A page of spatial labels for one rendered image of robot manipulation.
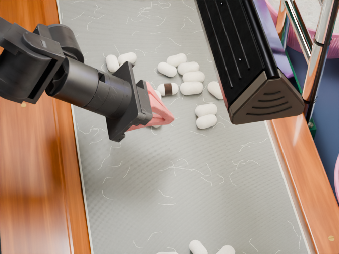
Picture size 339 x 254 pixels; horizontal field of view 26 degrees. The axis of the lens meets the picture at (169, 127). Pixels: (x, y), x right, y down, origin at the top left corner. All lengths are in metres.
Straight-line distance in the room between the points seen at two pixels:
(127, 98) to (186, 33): 0.32
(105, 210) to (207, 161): 0.17
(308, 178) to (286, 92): 0.35
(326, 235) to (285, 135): 0.18
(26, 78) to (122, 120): 0.15
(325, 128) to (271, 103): 0.50
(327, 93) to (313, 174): 0.25
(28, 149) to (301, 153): 0.41
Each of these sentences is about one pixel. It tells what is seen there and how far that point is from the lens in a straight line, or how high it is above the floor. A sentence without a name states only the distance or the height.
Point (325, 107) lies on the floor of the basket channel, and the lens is 1.29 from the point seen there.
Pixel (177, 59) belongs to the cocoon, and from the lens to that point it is 1.22.
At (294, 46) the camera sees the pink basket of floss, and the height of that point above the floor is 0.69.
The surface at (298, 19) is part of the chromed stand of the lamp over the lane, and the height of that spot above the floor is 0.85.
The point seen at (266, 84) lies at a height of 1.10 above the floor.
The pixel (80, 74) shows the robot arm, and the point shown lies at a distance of 0.96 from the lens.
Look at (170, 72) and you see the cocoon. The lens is 1.21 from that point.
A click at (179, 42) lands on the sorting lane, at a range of 1.28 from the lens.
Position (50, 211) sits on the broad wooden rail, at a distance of 1.06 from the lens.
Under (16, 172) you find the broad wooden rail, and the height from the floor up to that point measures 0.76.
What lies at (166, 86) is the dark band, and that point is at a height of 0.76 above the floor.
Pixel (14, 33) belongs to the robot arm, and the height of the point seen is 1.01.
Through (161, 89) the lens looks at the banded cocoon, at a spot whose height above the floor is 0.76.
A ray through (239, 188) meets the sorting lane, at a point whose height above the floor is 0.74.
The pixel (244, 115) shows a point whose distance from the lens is 0.77.
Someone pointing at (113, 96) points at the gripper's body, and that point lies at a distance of 0.99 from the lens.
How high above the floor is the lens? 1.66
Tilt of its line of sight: 53 degrees down
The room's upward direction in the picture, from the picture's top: straight up
